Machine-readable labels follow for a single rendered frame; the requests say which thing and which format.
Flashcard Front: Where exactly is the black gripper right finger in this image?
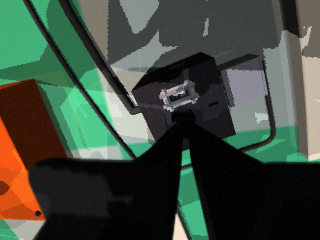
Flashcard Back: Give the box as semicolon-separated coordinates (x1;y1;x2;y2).
189;124;320;240

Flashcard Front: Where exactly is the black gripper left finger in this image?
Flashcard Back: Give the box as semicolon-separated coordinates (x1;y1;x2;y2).
27;124;183;240

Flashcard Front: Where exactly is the black cable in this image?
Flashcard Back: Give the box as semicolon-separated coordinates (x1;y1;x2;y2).
23;0;275;160

